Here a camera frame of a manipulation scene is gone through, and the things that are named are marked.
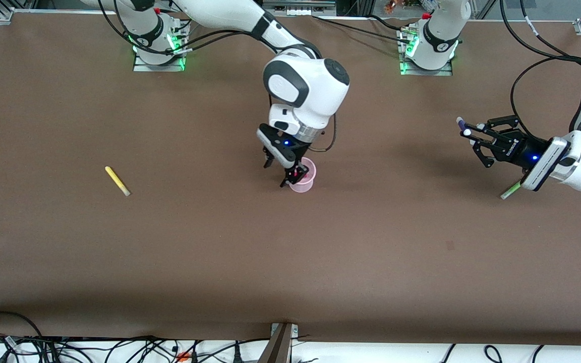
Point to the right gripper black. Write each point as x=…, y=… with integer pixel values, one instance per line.
x=301, y=153

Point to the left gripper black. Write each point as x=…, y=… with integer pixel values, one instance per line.
x=517, y=149

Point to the pink highlighter pen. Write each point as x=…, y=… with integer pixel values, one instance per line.
x=298, y=174

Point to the purple highlighter pen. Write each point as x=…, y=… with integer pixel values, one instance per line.
x=460, y=122

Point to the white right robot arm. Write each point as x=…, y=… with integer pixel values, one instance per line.
x=310, y=85

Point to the pink cup pen holder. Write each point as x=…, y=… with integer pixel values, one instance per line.
x=305, y=185

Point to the green highlighter pen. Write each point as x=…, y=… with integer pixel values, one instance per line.
x=510, y=192

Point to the grey device with ports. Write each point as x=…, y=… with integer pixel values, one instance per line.
x=298, y=7

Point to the yellow highlighter pen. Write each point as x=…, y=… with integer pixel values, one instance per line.
x=116, y=180

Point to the small orange object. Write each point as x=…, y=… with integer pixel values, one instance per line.
x=390, y=6

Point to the metal bracket plate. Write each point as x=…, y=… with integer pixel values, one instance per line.
x=295, y=330

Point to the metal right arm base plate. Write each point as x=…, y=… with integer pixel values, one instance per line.
x=141, y=67

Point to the dark metal post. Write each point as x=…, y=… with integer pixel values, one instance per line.
x=276, y=350

